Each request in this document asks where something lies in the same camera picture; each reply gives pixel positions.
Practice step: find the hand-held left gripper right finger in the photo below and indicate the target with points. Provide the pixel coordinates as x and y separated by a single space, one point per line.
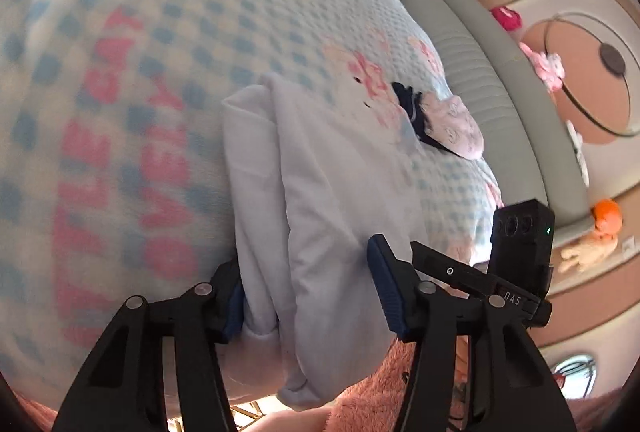
385 292

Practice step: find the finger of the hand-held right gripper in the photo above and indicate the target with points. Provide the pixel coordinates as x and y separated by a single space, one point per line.
450 269

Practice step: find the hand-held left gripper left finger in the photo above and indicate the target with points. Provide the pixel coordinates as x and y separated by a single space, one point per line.
232 312

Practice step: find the white T-shirt navy trim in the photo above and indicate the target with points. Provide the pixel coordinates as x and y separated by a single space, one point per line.
325 212

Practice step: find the beige plush toy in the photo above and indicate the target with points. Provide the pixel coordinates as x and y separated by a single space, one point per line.
590 252

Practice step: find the orange plush toy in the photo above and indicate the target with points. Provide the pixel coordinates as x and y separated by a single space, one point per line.
607 217

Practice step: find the pale pink printed garment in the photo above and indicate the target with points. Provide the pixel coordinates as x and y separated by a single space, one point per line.
457 127

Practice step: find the navy garment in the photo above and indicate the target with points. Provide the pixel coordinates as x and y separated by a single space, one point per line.
412 112

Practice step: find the grey-green sofa edge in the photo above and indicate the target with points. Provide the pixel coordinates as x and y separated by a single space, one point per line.
480 77

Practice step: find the pink plush toy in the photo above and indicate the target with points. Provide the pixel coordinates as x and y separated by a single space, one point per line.
547 65

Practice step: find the red plush toy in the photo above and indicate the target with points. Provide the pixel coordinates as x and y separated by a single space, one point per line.
507 17

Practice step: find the checked cartoon printed blanket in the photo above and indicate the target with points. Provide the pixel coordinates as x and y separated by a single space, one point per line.
125 62

